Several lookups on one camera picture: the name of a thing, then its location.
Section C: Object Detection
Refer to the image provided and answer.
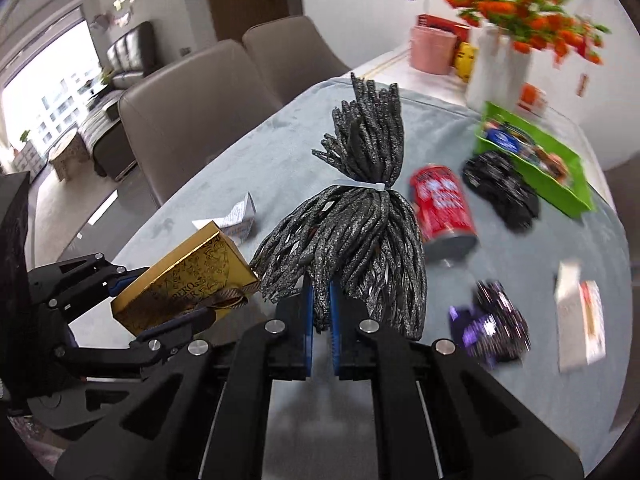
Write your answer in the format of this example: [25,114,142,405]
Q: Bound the green plastic tray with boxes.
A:
[475,101,594,218]

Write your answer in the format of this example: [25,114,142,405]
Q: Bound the black leather sofa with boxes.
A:
[79,22,162,182]

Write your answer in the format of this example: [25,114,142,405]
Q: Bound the black glittery cord bundle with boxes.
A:
[248,71,430,342]

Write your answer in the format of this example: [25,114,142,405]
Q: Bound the pink cup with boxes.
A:
[409,26,458,75]

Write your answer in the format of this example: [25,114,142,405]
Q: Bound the white flower vase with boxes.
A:
[465,25,532,113]

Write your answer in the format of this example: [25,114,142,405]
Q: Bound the taupe chair near left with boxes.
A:
[118,40,282,204]

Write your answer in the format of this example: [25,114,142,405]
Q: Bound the yellow can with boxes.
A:
[454,42,477,84]

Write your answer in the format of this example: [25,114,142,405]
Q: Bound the purple snack wrapper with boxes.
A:
[448,281,530,367]

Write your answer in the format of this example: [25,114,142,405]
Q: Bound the gold chocolate box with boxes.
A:
[111,222,260,336]

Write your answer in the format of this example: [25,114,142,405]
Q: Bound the crumpled white paper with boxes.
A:
[192,193,256,245]

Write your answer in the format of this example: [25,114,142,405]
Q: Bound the black plastic bag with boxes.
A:
[462,151,540,233]

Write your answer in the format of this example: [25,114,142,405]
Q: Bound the red soda can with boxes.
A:
[410,165,478,262]

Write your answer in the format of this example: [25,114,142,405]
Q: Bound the taupe chair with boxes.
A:
[242,15,350,105]
[118,40,282,204]

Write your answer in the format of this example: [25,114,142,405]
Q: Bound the grey table cloth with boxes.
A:
[69,77,636,476]

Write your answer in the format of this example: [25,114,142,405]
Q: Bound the white medicine box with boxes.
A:
[554,260,606,373]

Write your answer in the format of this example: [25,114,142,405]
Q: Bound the taupe chair far left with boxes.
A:
[242,15,350,105]

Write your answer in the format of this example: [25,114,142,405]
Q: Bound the orange white box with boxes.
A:
[518,82,548,117]

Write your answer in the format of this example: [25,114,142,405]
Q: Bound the orange artificial flowers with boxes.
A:
[444,0,611,65]

